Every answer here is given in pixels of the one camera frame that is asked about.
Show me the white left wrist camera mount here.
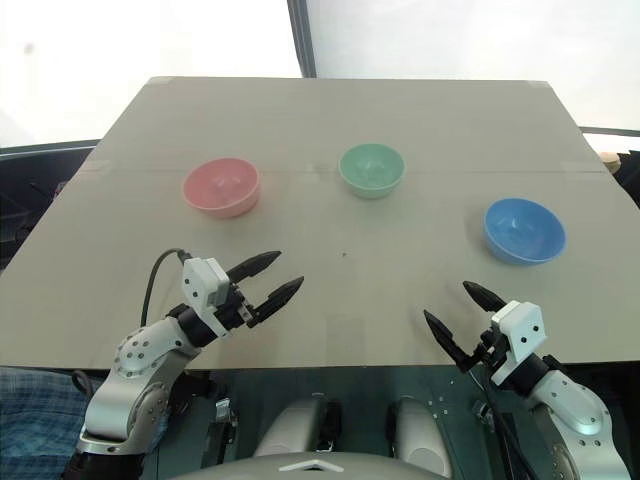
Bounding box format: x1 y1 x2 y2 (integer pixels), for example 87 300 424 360
180 257 236 339

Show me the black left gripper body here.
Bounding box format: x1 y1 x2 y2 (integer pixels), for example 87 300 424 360
214 281 257 334

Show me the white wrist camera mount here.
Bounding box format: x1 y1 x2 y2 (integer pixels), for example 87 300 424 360
489 300 545 386
180 257 236 339

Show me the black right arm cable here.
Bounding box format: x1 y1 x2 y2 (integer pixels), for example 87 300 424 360
472 367 526 480

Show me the blue plastic bowl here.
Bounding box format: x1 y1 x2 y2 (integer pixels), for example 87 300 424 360
482 197 568 265

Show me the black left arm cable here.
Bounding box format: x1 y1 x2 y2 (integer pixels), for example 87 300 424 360
141 248 194 327

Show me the green plastic bowl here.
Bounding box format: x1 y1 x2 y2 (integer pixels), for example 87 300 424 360
337 142 406 201

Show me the blue plaid cloth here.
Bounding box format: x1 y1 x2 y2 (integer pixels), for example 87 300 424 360
0 367 104 480

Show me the red plastic bowl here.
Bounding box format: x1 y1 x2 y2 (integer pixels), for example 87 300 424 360
182 157 261 219

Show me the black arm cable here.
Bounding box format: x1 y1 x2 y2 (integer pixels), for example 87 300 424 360
141 248 194 327
472 367 526 480

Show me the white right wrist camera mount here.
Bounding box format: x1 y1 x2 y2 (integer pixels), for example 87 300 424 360
489 300 545 386

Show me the grey robot torso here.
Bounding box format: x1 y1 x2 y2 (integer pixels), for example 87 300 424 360
199 439 454 480

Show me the grey vertical post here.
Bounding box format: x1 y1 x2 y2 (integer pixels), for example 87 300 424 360
287 0 319 79

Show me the grey rounded robot leg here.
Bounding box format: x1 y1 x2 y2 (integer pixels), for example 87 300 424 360
387 397 454 479
252 394 344 459

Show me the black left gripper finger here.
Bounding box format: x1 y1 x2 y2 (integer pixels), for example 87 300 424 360
227 250 283 292
247 275 306 330

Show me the small tan object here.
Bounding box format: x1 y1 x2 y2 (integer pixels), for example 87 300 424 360
599 149 624 176

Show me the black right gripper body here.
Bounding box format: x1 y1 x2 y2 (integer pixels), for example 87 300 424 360
467 319 510 374

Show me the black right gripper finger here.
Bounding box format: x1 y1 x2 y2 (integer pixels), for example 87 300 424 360
423 309 474 374
462 280 507 315

